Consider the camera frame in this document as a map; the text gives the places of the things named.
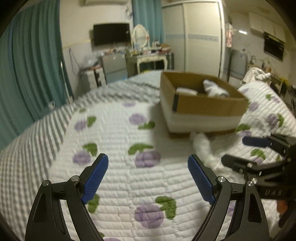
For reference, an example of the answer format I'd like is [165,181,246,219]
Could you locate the white socks bundle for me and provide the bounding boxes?
[203,79,230,98]

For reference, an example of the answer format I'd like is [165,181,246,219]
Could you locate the cream lace cloth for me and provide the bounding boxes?
[176,87,198,96]

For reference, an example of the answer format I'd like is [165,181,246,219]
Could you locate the blue grey plush toy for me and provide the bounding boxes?
[190,132,233,181]

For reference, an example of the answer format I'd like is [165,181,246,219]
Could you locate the chair piled with clothes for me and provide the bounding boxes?
[241,67,271,85]

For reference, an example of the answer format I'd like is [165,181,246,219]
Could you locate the brown cardboard box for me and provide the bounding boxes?
[159,71,248,135]

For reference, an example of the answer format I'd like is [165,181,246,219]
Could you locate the grey washing machine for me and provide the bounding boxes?
[229,49,248,80]

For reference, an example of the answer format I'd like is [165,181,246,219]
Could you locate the white floral quilt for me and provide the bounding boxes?
[49,81,295,240]

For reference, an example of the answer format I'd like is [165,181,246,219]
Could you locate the white kitchen cabinets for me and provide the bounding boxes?
[248,12,286,43]

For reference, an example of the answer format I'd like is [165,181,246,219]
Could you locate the hanging pink garment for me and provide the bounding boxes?
[226,23,234,48]

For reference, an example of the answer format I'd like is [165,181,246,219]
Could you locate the dark suitcase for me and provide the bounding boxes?
[166,52,175,70]

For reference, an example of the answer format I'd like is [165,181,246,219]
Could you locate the white louvered wardrobe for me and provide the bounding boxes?
[162,1,226,78]

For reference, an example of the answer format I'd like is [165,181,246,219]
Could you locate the teal window curtain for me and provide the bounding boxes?
[1,1,74,149]

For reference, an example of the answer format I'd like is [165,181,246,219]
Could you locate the white dressing table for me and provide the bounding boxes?
[125,54,168,77]

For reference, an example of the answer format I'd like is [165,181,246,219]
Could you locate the small grey refrigerator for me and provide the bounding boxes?
[101,53,128,84]

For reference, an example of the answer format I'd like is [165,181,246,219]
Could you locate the oval vanity mirror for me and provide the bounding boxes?
[131,24,149,49]

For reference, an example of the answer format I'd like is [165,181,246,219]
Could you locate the teal curtain by wardrobe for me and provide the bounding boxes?
[132,0,165,43]

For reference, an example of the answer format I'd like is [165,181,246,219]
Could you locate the black wall television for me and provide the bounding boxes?
[93,23,130,46]

